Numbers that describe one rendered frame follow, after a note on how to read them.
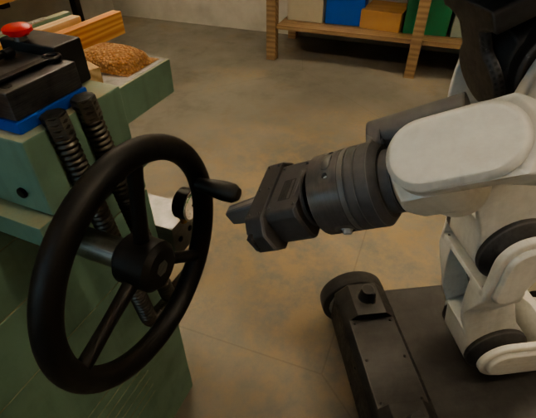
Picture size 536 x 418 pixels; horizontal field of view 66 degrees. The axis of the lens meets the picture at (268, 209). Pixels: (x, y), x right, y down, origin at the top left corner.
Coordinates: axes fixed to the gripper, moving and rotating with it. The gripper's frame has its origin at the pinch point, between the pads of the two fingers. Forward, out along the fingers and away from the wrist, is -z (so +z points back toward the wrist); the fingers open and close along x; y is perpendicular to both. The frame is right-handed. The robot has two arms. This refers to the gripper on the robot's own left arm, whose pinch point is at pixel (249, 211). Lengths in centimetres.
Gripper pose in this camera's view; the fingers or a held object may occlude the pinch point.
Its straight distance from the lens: 52.0
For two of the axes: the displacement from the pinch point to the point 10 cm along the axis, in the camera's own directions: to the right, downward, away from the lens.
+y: -5.3, -6.6, -5.4
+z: 8.0, -1.7, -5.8
